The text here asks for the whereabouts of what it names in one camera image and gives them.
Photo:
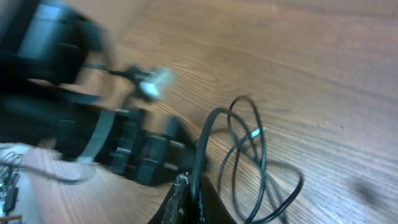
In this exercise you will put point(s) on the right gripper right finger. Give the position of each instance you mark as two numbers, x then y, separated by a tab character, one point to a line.
211	208

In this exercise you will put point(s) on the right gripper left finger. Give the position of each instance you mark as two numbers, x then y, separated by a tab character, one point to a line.
173	209

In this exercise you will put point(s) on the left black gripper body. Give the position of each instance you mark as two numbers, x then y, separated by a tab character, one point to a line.
150	158

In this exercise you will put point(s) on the black cable USB plug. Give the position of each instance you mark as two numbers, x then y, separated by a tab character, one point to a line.
197	171

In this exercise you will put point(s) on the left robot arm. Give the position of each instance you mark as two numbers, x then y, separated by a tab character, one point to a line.
44	45

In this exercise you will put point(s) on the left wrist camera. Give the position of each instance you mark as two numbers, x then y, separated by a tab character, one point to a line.
150	85

